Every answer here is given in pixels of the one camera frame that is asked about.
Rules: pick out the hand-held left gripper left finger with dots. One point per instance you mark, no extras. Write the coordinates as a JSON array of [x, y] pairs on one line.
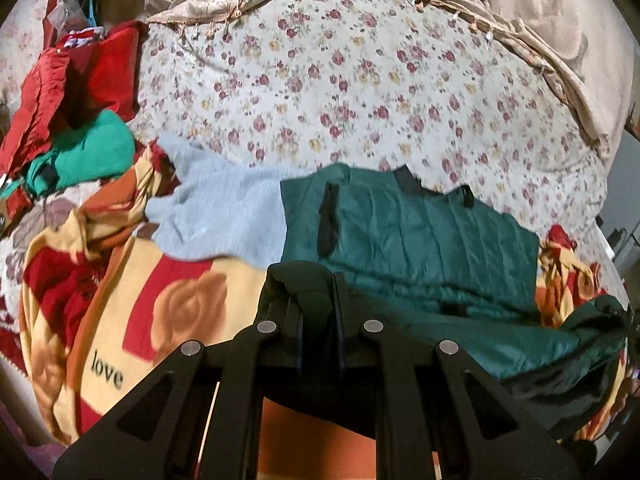
[[240, 360]]

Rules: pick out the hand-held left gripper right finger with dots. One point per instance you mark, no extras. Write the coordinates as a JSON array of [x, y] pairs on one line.
[[395, 360]]

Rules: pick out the dark green puffer jacket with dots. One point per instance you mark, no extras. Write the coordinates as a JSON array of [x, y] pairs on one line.
[[425, 240]]

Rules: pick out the orange yellow printed blanket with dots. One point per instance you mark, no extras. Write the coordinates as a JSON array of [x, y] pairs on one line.
[[200, 310]]

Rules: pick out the light grey sweater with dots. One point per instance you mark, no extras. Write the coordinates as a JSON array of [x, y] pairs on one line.
[[225, 210]]

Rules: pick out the white red patterned cloth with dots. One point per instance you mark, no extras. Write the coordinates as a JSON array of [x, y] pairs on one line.
[[30, 230]]

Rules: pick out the black charger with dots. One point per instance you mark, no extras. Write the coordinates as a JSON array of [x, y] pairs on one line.
[[617, 237]]

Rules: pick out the teal green sweater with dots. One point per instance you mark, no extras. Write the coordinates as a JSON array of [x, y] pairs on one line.
[[90, 150]]

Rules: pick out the floral bedsheet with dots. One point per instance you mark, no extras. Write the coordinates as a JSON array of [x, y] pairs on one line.
[[350, 85]]

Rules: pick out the red puffer jacket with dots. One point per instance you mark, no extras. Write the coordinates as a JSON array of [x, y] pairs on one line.
[[35, 105]]

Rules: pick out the beige satin cloth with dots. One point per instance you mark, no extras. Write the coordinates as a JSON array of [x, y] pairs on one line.
[[540, 5]]

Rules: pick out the clear plastic bag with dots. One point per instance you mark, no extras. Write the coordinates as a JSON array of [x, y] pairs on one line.
[[72, 10]]

